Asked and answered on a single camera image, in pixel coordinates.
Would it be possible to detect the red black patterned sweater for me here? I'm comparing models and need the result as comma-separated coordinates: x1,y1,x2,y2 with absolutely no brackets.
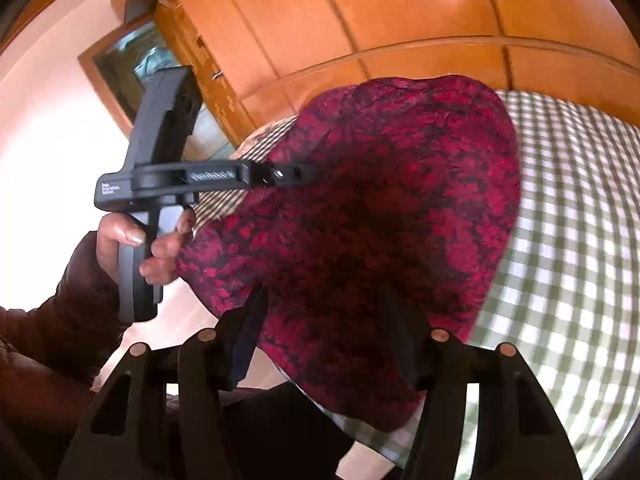
177,76,521,432

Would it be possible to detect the person's left hand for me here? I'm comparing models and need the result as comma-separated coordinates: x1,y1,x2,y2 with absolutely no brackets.
95,206,198,287

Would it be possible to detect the wooden framed window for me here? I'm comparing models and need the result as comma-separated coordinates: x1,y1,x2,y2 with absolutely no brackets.
77,14,239,162

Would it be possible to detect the orange wooden wardrobe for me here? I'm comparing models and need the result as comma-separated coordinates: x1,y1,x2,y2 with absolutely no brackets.
109,0,640,149

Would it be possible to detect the green white checked bedspread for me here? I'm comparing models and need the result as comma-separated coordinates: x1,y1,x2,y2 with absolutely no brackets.
198,90,639,479

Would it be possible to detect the dark brown left sleeve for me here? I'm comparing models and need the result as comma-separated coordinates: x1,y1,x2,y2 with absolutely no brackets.
1,232,127,479

